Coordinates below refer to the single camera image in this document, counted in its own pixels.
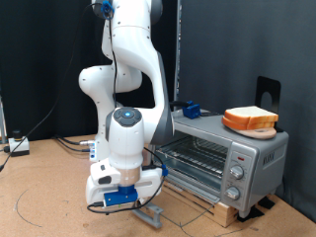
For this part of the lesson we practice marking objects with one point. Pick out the black foam pad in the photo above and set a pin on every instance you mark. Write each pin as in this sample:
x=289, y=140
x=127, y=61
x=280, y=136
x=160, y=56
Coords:
x=266, y=203
x=252, y=214

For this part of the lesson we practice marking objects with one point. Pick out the grey backdrop curtain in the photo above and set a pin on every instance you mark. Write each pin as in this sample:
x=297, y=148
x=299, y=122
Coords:
x=247, y=39

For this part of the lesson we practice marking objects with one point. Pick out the silver oven knob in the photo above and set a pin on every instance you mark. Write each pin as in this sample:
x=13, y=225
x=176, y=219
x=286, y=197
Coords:
x=232, y=193
x=237, y=172

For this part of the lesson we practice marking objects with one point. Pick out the slotted wooden block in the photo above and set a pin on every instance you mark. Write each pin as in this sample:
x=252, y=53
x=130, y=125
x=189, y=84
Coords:
x=223, y=214

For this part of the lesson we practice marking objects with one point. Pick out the white box black button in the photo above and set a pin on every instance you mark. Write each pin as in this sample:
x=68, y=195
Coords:
x=19, y=144

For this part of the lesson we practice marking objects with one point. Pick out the silver toaster oven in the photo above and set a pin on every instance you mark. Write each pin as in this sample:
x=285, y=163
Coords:
x=263, y=158

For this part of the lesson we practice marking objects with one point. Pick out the black backdrop curtain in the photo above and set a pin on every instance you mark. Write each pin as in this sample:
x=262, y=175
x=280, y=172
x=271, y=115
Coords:
x=33, y=49

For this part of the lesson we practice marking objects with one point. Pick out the round wooden plate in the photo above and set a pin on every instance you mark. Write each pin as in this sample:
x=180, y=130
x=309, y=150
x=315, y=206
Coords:
x=260, y=133

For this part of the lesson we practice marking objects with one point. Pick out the vertical aluminium pole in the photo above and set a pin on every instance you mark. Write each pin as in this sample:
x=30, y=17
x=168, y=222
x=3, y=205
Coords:
x=178, y=49

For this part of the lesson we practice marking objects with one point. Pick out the white bread slice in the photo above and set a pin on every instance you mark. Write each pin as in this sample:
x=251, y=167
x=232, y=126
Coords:
x=250, y=113
x=237, y=124

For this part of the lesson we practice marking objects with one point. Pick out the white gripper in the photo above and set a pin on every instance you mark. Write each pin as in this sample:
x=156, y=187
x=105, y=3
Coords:
x=98, y=184

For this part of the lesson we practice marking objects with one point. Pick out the black metal bookend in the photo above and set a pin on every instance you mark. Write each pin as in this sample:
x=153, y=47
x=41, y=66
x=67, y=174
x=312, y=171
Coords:
x=268, y=85

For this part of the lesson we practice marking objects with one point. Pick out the metal spatula blue grip block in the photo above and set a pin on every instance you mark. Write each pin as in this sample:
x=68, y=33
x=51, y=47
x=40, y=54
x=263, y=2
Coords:
x=192, y=110

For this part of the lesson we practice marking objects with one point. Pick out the thin metal pole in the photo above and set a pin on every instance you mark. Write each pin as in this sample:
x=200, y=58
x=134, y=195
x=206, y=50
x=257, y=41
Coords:
x=2, y=125

